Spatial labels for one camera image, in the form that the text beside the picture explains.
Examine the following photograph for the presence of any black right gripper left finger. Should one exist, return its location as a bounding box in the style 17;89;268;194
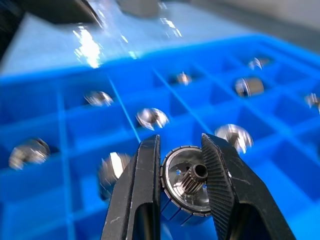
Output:
101;134;161;240

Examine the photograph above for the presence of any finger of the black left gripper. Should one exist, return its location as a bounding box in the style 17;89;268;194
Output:
23;0;104;27

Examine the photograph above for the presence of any blue plastic bin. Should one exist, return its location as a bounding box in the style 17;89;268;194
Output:
0;33;320;240

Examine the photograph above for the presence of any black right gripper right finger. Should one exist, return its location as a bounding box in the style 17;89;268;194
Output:
201;133;297;240

